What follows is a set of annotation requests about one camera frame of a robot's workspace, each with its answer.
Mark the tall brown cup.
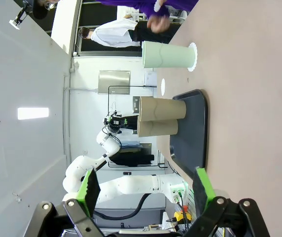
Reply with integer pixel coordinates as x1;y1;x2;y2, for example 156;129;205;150
137;115;178;138
139;96;187;122

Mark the person in white shirt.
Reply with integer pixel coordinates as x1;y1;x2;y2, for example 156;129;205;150
78;19;178;49

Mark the ceiling mounted camera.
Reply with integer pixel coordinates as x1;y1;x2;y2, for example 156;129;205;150
9;4;33;30

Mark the rectangular ceiling light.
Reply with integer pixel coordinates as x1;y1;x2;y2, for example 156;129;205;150
17;108;49;120

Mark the tall mint green cup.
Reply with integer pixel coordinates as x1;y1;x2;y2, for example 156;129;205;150
141;40;196;69

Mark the person in purple hoodie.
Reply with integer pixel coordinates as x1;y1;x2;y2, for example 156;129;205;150
99;0;201;18

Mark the person's right hand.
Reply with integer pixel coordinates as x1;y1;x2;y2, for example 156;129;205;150
147;16;171;33

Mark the steel wall panel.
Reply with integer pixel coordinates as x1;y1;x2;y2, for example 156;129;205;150
98;70;131;95

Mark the yellow red emergency stop button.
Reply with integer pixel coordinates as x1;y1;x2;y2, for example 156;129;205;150
174;211;191;222

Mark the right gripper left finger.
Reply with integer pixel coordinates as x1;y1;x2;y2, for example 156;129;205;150
32;167;105;237

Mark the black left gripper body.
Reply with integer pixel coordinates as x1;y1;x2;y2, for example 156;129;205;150
106;111;126;133

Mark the white paper wall sign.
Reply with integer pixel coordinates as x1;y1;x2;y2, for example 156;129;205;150
144;71;156;86

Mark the black plastic serving tray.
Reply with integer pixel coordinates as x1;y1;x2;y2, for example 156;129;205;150
168;89;209;182

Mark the thick black cable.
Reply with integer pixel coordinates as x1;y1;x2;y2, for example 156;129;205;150
94;194;152;220

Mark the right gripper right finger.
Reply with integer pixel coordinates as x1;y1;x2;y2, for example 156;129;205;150
180;166;271;237

